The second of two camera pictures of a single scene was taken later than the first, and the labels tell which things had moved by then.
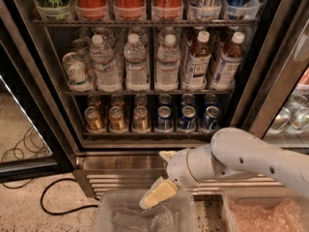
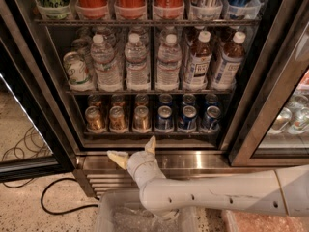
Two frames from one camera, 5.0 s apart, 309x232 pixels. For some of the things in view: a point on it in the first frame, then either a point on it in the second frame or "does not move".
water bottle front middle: (135, 65) does not move
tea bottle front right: (229, 64) does not move
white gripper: (179, 168) to (140, 163)
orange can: (140, 119) does not move
